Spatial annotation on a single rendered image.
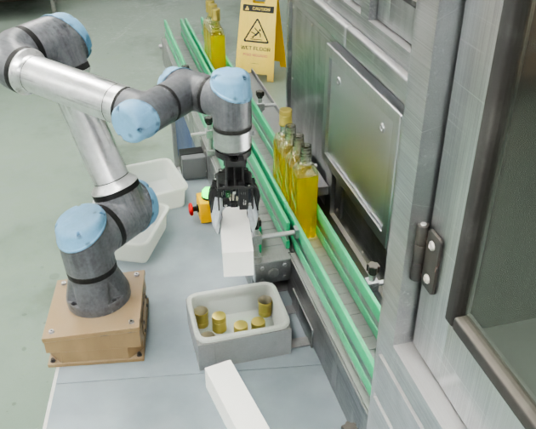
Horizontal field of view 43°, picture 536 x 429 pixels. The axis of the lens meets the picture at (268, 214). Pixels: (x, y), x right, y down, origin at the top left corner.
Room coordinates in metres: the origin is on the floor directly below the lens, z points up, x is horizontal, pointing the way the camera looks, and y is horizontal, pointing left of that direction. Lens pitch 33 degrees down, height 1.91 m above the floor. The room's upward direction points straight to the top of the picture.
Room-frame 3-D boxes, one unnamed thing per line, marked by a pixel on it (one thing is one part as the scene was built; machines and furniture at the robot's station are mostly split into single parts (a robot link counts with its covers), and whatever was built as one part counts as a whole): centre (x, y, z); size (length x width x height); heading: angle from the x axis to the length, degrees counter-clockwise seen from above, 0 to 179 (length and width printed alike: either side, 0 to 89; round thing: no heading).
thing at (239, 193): (1.19, 0.07, 1.23); 0.09 x 0.08 x 0.12; 6
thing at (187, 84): (1.23, 0.16, 1.39); 0.11 x 0.11 x 0.08; 57
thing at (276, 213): (2.27, 0.17, 0.93); 1.75 x 0.01 x 0.08; 15
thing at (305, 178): (1.50, -0.09, 0.99); 0.06 x 0.06 x 0.21; 15
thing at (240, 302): (1.24, 0.07, 0.80); 0.22 x 0.17 x 0.09; 105
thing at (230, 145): (1.19, 0.07, 1.31); 0.08 x 0.08 x 0.05
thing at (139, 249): (1.64, 0.39, 0.78); 0.22 x 0.17 x 0.09; 169
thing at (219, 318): (1.25, 0.12, 0.79); 0.04 x 0.04 x 0.04
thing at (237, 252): (1.21, 0.07, 1.08); 0.24 x 0.06 x 0.06; 6
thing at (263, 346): (1.24, 0.05, 0.79); 0.27 x 0.17 x 0.08; 105
